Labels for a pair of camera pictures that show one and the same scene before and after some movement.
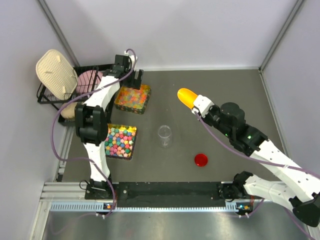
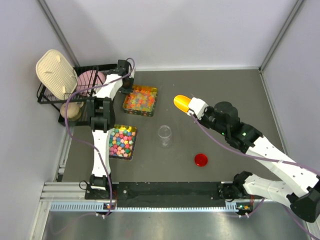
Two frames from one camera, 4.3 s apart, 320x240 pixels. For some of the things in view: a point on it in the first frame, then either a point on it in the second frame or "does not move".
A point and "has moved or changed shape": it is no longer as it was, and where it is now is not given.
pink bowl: x=88 y=81 does not move
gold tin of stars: x=133 y=100 has moved or changed shape
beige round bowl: x=68 y=111 does not move
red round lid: x=201 y=160 does not move
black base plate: x=169 y=194 does not move
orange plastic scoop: x=187 y=96 to x=182 y=102
